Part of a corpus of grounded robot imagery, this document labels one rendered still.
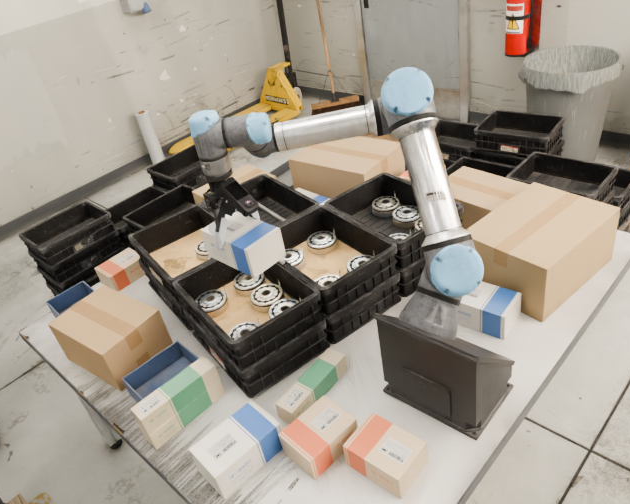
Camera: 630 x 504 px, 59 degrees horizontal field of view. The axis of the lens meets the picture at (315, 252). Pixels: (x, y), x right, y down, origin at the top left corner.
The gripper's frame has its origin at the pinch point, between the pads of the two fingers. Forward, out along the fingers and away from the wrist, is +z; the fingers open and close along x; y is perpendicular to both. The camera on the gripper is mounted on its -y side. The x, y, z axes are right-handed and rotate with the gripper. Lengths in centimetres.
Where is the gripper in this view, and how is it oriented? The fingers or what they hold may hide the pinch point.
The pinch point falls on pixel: (241, 237)
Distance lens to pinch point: 153.7
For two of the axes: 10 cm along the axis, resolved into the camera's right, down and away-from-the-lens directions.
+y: -7.2, -2.9, 6.3
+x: -6.7, 5.1, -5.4
